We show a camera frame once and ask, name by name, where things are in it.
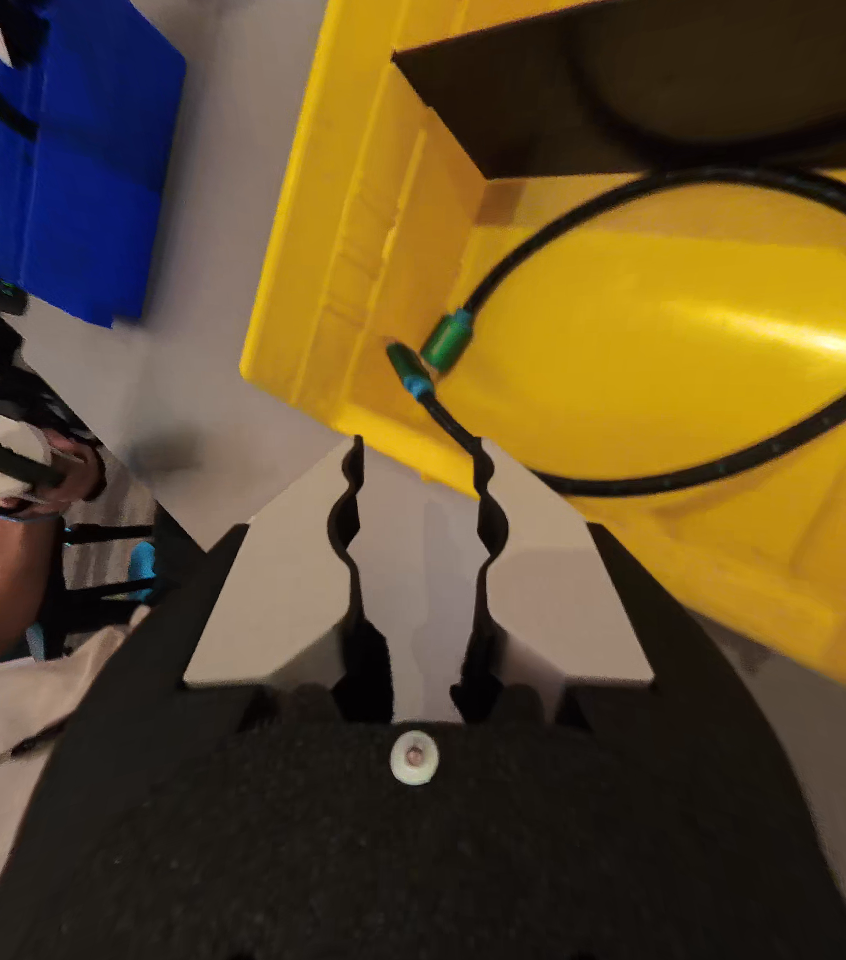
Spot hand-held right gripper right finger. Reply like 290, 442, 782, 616
450, 438, 657, 725

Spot grey desk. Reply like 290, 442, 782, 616
3, 0, 846, 960

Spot person's pale clothing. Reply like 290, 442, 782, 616
0, 606, 158, 960

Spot yellow plastic bin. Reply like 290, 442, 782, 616
239, 0, 846, 710

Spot person's left hand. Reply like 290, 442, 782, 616
0, 431, 106, 522

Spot black braided cable green plugs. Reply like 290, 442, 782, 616
385, 166, 846, 500

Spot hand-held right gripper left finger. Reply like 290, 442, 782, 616
181, 435, 396, 725

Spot black bin divider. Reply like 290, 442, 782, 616
391, 0, 846, 181

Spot blue plastic bin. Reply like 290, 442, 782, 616
0, 0, 188, 330

